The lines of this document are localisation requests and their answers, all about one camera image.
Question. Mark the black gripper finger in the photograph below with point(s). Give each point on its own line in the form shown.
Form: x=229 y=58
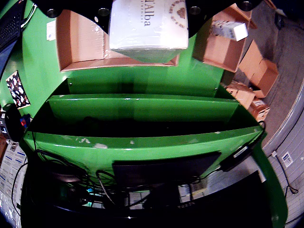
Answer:
x=213 y=6
x=80 y=6

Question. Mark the white d'Alba carton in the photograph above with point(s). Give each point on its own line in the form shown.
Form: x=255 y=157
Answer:
x=147 y=33

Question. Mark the open cardboard tray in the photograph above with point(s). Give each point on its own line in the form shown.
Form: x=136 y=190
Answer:
x=80 y=42

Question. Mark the flattened printed cardboard piece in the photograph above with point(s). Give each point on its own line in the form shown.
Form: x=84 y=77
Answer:
x=51 y=29

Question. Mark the divided cardboard box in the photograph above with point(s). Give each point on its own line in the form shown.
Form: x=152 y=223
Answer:
x=221 y=54

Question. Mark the cardboard carton BS print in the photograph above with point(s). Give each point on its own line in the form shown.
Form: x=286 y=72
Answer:
x=240 y=95

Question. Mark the white black printed carton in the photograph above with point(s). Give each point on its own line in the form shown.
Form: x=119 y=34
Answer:
x=228 y=29

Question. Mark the black keyboard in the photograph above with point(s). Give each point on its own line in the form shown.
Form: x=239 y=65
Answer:
x=10 y=26

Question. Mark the black white patterned card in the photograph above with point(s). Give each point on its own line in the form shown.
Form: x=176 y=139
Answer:
x=17 y=90

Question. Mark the green metal shelf unit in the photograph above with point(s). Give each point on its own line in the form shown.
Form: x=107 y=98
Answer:
x=142 y=109

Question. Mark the blue and red object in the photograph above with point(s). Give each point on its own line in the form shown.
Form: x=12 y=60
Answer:
x=25 y=122

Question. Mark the black power adapter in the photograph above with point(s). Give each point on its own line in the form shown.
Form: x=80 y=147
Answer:
x=235 y=158

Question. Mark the white label sticker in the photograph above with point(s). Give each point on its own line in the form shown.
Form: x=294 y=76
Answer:
x=287 y=159

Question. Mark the white printed paper sheets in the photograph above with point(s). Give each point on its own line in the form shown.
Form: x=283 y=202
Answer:
x=9 y=161

